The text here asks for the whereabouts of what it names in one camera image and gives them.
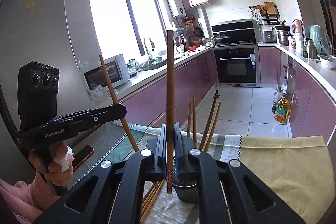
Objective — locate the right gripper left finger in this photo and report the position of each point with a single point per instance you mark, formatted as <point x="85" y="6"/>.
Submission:
<point x="112" y="194"/>

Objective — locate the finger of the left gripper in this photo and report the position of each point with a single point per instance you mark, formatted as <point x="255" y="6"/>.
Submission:
<point x="87" y="119"/>

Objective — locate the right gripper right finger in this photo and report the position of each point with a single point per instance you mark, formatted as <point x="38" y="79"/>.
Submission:
<point x="228" y="192"/>

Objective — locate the pink sleeve forearm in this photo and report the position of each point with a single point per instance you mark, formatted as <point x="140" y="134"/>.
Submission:
<point x="28" y="201"/>

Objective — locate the kitchen window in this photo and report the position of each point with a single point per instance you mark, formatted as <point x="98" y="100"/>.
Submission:
<point x="132" y="28"/>

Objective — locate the person's left hand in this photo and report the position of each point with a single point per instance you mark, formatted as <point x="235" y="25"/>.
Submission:
<point x="59" y="171"/>

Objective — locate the smartphone on table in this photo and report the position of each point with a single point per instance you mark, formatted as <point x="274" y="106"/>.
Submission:
<point x="82" y="155"/>

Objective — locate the black mesh utensil holder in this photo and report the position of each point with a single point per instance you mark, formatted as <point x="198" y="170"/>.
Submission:
<point x="183" y="171"/>

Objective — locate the white microwave oven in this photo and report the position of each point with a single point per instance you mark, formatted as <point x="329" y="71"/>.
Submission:
<point x="116" y="69"/>

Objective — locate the patterned tablecloth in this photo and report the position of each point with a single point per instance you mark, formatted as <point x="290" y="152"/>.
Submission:
<point x="298" y="170"/>

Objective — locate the cooking oil bottle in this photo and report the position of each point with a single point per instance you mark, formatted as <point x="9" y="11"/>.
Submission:
<point x="283" y="108"/>

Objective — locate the silver refrigerator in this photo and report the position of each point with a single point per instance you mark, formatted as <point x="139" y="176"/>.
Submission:
<point x="59" y="33"/>

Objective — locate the black built-in oven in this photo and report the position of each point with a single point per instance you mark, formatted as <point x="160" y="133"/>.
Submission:
<point x="237" y="66"/>

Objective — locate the black wok on stove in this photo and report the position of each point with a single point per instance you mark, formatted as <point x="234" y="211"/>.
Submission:
<point x="222" y="39"/>

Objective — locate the white water heater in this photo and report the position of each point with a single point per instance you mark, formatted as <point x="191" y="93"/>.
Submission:
<point x="177" y="8"/>

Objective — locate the silver rice cooker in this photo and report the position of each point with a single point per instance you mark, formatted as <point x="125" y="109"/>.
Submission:
<point x="268" y="36"/>

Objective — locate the steel thermos flask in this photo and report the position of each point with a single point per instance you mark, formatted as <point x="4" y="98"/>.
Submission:
<point x="310" y="51"/>

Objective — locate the black range hood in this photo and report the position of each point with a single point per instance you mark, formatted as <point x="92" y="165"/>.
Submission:
<point x="237" y="30"/>

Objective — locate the steel steamer pot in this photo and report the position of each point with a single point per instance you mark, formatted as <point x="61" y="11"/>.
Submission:
<point x="283" y="34"/>

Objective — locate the mint green appliance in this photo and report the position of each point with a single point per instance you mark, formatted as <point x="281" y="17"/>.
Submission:
<point x="321" y="40"/>

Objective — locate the pink thermos jug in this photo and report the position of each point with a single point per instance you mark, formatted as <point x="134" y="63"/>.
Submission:
<point x="297" y="27"/>

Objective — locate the black camera box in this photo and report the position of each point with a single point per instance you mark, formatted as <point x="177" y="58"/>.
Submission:
<point x="38" y="85"/>

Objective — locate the black wall rack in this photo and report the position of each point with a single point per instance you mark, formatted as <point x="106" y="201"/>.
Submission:
<point x="265" y="14"/>

